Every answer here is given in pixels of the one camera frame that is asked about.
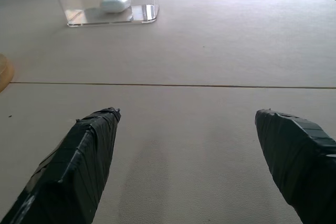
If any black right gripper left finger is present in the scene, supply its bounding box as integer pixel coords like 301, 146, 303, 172
0, 107, 121, 224

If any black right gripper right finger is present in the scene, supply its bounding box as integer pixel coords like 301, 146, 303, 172
254, 108, 336, 224

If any round wooden base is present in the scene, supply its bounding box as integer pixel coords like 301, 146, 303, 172
0, 52, 15, 93

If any white earbuds case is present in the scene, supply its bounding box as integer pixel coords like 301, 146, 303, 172
100, 0, 131, 14

